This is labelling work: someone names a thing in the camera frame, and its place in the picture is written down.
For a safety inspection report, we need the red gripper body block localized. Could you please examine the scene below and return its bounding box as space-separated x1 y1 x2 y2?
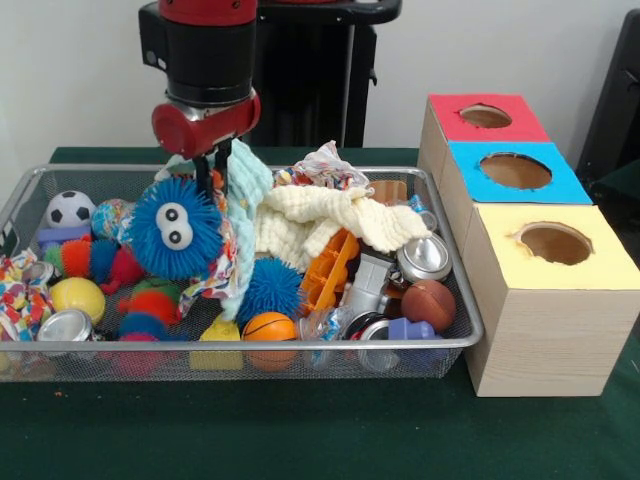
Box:
151 89 262 161

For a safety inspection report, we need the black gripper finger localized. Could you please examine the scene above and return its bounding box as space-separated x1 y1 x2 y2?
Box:
193 152 214 199
214 139 234 200

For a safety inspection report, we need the mint knitted cloth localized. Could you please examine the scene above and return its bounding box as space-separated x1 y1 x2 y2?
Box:
154 138 275 322

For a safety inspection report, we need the blue fuzzy ball with eyes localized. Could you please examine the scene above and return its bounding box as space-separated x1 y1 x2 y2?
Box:
130 177 225 281

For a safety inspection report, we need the cream muslin cloth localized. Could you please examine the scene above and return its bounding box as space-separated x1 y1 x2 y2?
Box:
254 185 434 271

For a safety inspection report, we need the clear mesh bin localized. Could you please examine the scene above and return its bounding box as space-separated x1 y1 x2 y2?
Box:
0 164 484 384

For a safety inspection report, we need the wooden box with three holes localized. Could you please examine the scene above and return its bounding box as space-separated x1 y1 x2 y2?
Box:
417 92 640 399

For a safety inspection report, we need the globe print ball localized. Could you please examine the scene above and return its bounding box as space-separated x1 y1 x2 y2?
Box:
91 198 137 241

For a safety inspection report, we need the blue spiky ball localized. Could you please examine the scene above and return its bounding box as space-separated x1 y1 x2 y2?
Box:
237 257 305 329

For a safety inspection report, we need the black and white soccer ball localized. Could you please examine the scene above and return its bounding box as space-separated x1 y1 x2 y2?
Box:
45 190 97 229

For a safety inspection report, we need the orange plastic block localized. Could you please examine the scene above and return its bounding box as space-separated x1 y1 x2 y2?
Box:
299 227 361 314

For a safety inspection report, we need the orange basketball toy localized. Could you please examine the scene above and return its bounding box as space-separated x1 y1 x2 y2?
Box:
241 312 300 372

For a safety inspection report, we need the silver drink can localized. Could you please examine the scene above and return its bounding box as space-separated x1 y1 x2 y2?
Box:
396 232 454 284

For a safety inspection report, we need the brown football toy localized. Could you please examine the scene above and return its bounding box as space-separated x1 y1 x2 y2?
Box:
401 278 458 333

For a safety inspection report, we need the dark green tablecloth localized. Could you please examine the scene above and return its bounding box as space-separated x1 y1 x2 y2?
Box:
0 145 640 480

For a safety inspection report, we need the black chair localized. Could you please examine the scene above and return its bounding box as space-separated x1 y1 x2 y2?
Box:
574 7 640 176

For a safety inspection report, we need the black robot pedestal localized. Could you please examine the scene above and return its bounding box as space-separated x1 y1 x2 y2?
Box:
247 0 404 149

